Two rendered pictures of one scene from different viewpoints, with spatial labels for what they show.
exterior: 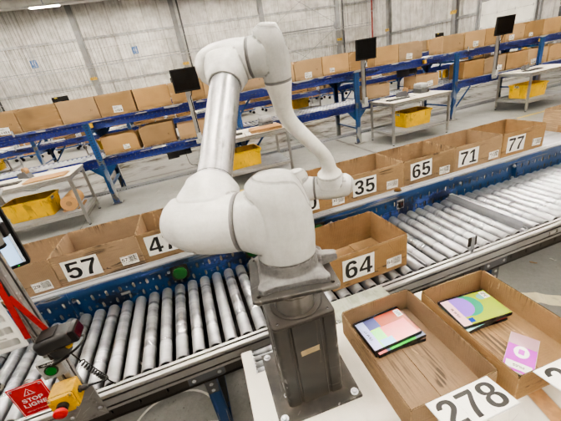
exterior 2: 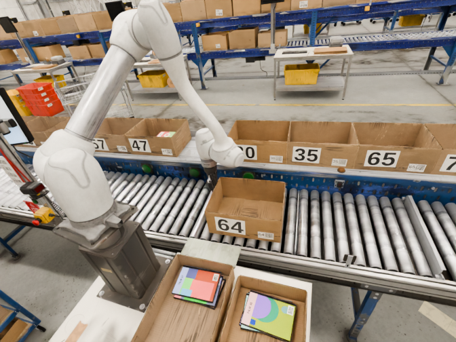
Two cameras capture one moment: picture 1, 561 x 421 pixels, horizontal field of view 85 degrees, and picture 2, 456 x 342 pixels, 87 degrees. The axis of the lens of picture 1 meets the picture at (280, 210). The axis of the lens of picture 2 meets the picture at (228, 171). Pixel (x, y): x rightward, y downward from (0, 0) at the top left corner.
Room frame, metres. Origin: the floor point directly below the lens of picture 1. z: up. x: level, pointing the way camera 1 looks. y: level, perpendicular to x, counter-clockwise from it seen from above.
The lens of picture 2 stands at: (0.43, -0.79, 1.81)
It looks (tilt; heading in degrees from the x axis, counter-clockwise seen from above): 37 degrees down; 34
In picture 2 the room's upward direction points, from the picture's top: 8 degrees counter-clockwise
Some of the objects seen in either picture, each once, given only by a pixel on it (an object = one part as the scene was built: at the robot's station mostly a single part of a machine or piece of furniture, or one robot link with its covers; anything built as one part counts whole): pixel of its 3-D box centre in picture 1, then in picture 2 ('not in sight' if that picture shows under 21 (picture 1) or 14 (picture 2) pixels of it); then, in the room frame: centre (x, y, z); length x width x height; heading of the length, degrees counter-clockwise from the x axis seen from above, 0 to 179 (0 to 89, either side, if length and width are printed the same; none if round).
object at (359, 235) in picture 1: (353, 247); (247, 207); (1.27, -0.32, 0.83); 0.39 x 0.29 x 0.17; 105
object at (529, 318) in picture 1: (495, 323); (263, 338); (0.73, -0.64, 0.80); 0.38 x 0.28 x 0.10; 12
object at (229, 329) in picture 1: (223, 303); (153, 201); (1.15, 0.34, 0.72); 0.52 x 0.05 x 0.05; 14
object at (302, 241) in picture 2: (399, 243); (302, 220); (1.39, -0.60, 0.72); 0.52 x 0.05 x 0.05; 14
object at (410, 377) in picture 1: (408, 348); (188, 307); (0.69, -0.33, 0.80); 0.38 x 0.28 x 0.10; 13
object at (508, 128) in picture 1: (503, 137); not in sight; (2.14, -1.70, 0.96); 0.39 x 0.29 x 0.17; 105
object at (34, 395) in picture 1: (43, 394); (39, 209); (0.71, 0.86, 0.85); 0.16 x 0.01 x 0.13; 104
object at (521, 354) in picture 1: (521, 354); not in sight; (0.63, -0.66, 0.76); 0.16 x 0.07 x 0.02; 134
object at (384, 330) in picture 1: (386, 328); (197, 283); (0.79, -0.30, 0.79); 0.19 x 0.14 x 0.02; 105
